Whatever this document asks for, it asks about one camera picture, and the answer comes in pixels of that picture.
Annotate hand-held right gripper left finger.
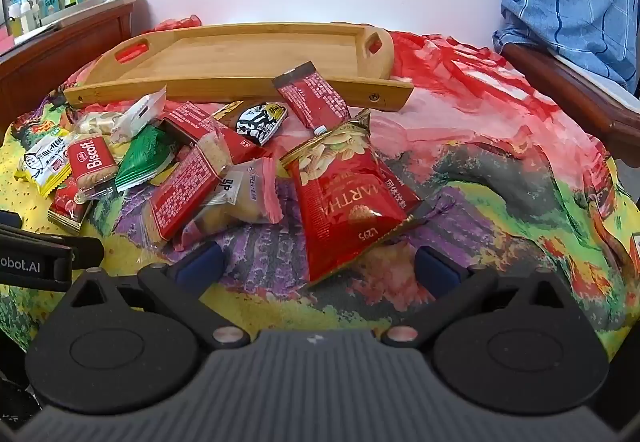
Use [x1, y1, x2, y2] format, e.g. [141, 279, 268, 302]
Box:
[70, 241, 252, 350]

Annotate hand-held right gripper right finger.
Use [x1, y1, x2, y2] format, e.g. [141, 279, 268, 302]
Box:
[381, 245, 570, 349]

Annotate red cherry print packet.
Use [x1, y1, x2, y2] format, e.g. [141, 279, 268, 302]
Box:
[47, 179, 93, 237]

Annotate yellow white snack packet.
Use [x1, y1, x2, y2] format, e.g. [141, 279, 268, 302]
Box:
[17, 128, 73, 197]

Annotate red clear cracker packet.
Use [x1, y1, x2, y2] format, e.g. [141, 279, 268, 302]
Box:
[142, 127, 235, 245]

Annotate pink clear cake packet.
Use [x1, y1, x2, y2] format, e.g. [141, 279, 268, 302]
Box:
[182, 156, 283, 250]

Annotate red caramel biscuit packet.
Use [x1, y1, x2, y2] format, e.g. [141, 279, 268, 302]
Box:
[66, 133, 120, 204]

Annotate green snack packet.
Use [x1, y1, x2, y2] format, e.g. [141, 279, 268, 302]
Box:
[114, 124, 177, 194]

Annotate large red peanut bag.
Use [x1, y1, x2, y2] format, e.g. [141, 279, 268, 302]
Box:
[279, 108, 423, 284]

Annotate clear white candy packet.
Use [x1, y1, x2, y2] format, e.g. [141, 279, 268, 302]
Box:
[75, 89, 167, 145]

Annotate black white foil snack packet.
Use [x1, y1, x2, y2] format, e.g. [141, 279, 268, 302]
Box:
[234, 101, 290, 146]

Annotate brown peanut bar packet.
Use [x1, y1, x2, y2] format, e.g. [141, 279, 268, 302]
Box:
[212, 99, 246, 121]

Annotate wooden serving tray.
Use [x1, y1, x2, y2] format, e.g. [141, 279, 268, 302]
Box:
[64, 22, 415, 112]

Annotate colourful printed cloth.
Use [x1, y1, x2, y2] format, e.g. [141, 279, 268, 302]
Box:
[0, 14, 640, 423]

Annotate brown wooden cabinet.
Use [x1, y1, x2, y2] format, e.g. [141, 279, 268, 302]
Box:
[0, 0, 136, 138]

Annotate white plastic bottles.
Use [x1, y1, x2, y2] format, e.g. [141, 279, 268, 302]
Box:
[7, 0, 41, 36]

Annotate brown wooden bed frame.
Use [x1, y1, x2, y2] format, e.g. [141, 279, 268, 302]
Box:
[500, 42, 640, 168]

